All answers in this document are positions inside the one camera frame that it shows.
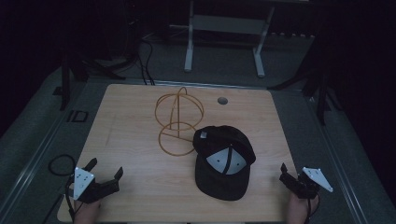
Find white metal desk frame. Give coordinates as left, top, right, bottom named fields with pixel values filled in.
left=183, top=0, right=276, bottom=79

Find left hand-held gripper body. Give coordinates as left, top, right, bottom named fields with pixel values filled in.
left=72, top=166, right=115, bottom=204

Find person's left hand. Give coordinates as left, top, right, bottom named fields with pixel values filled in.
left=73, top=199, right=103, bottom=224

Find black tripod stand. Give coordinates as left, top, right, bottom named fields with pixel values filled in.
left=266, top=46, right=345, bottom=127
left=52, top=46, right=127, bottom=112

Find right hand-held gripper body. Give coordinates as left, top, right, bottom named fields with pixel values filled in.
left=292, top=166, right=334, bottom=200

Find left hand-held gripper cable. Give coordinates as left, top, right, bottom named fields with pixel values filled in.
left=64, top=175, right=78, bottom=223

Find gold wire hat stand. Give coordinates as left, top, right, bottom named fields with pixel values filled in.
left=154, top=86, right=205, bottom=158

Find person's right hand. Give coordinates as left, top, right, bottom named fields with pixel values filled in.
left=286, top=191, right=320, bottom=224

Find hand-held gripper cable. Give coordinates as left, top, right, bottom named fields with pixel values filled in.
left=305, top=193, right=321, bottom=224
left=64, top=175, right=78, bottom=223

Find black looped cable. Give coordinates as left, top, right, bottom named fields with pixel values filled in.
left=48, top=154, right=78, bottom=177

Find black baseball cap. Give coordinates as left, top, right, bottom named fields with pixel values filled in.
left=191, top=124, right=257, bottom=202

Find right hand-held gripper cable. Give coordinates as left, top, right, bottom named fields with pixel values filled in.
left=305, top=193, right=321, bottom=224

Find black floor cables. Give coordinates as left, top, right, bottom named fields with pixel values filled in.
left=136, top=36, right=156, bottom=86

